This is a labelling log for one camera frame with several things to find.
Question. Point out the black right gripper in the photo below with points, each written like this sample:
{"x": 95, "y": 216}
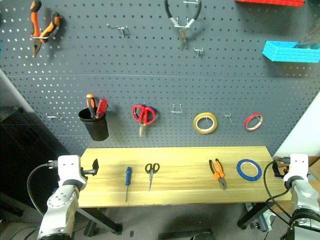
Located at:
{"x": 285, "y": 172}

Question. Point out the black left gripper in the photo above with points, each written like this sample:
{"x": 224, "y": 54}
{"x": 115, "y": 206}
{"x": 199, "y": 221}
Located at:
{"x": 87, "y": 172}

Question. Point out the black cup holder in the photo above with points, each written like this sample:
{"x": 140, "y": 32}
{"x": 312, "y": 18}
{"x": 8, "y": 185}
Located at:
{"x": 96, "y": 127}

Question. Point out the grey perforated tool pegboard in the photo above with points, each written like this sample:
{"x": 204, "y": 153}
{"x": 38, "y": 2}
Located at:
{"x": 160, "y": 80}

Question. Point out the blue tape roll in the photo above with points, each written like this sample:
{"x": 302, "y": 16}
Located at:
{"x": 241, "y": 172}

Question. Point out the black metal table leg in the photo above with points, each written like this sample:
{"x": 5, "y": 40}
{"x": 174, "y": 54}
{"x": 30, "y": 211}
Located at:
{"x": 100, "y": 220}
{"x": 252, "y": 216}

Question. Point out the red tape roll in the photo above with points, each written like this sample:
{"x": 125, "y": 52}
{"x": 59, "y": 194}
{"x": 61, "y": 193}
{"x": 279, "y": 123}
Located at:
{"x": 247, "y": 123}

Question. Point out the orange black combination pliers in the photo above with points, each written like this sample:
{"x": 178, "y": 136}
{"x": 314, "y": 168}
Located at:
{"x": 218, "y": 172}

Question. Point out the silver metal pegboard hook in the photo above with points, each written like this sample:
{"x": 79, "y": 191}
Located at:
{"x": 177, "y": 108}
{"x": 228, "y": 117}
{"x": 120, "y": 28}
{"x": 198, "y": 52}
{"x": 55, "y": 116}

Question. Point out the yellow tape roll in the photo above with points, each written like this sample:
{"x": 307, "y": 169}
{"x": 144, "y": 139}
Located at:
{"x": 197, "y": 125}

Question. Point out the blue plastic storage bin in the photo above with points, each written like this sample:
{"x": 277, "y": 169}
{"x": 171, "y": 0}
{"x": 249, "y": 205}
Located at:
{"x": 282, "y": 53}

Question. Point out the orange black needle-nose pliers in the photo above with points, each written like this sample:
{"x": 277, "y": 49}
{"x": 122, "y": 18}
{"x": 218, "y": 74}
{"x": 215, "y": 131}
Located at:
{"x": 40, "y": 27}

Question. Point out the red plastic storage bin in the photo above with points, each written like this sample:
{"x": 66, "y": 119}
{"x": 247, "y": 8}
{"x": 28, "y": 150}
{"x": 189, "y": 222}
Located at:
{"x": 272, "y": 2}

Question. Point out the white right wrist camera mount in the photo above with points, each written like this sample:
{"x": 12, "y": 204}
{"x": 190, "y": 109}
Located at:
{"x": 297, "y": 166}

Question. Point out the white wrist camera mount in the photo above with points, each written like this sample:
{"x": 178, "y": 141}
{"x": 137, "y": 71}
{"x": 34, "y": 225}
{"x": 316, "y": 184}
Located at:
{"x": 68, "y": 167}
{"x": 297, "y": 166}

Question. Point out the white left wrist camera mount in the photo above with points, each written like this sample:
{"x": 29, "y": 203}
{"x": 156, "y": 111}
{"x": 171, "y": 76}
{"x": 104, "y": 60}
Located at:
{"x": 68, "y": 167}

